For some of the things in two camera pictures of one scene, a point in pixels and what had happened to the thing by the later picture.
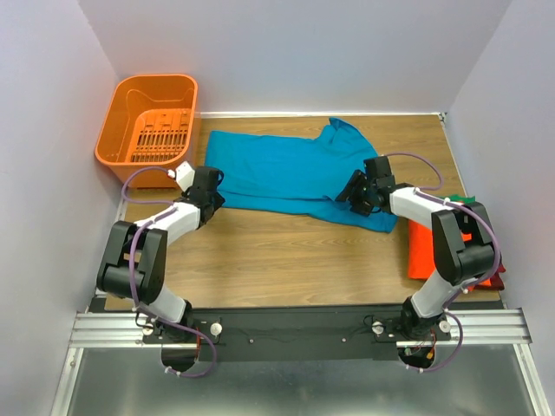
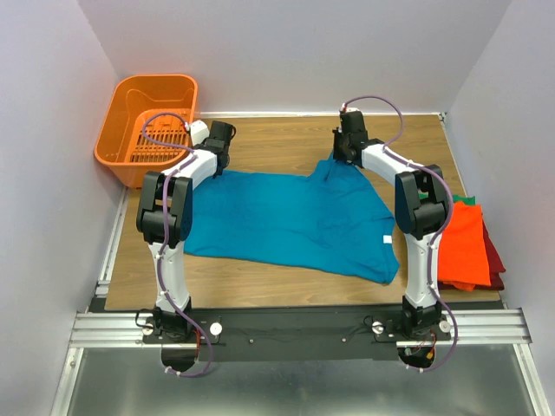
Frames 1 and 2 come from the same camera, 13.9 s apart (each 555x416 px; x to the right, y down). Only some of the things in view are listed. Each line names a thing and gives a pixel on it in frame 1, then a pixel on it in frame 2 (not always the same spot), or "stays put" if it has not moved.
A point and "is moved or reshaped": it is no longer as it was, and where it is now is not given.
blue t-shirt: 293,175 is moved or reshaped
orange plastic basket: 150,120 stays put
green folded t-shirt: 458,198 stays put
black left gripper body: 218,201 -> 203,143
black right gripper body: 365,205 -> 339,144
